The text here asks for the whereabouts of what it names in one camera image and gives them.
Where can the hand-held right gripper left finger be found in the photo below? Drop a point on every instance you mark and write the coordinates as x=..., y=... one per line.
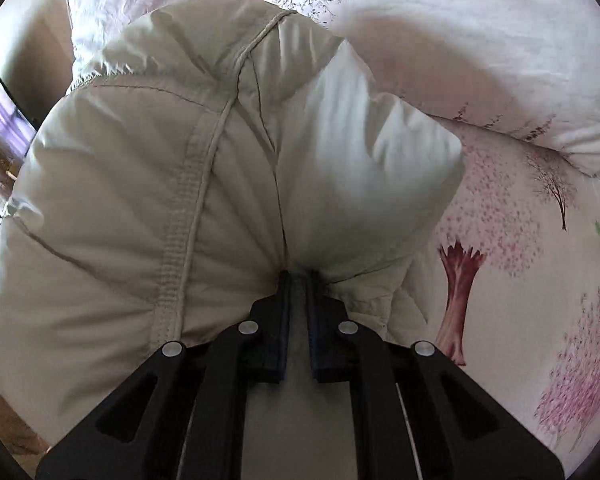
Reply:
x=284, y=310

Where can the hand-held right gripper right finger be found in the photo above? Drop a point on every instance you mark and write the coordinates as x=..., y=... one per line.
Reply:
x=316, y=320

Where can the white puffer jacket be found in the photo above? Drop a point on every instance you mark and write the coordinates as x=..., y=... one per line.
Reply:
x=130, y=185

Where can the pink tree print quilt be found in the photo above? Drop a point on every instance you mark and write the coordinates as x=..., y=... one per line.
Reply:
x=520, y=285

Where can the small white tree print pillow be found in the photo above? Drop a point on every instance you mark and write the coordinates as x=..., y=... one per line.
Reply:
x=455, y=45

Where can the large pink tree print pillow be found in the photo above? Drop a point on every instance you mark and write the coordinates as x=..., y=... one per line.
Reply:
x=155, y=5

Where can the black framed window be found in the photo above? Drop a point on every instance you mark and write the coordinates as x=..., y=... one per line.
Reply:
x=2, y=105

